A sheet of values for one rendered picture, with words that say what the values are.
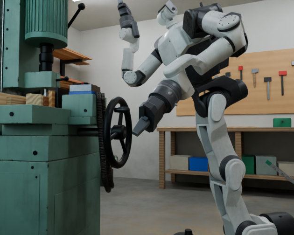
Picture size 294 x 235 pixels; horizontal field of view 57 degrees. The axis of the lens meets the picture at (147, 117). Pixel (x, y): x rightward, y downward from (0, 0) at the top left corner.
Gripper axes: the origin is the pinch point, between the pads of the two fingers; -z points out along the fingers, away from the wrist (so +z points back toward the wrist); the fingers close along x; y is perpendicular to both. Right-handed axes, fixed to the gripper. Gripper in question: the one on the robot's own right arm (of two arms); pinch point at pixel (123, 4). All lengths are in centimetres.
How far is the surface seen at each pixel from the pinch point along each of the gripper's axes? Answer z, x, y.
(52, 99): 70, 50, 23
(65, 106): 75, 50, 18
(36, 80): 59, 49, 31
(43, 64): 53, 49, 26
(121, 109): 83, 49, -5
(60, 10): 33, 52, 13
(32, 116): 84, 71, 16
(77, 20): -191, -225, 150
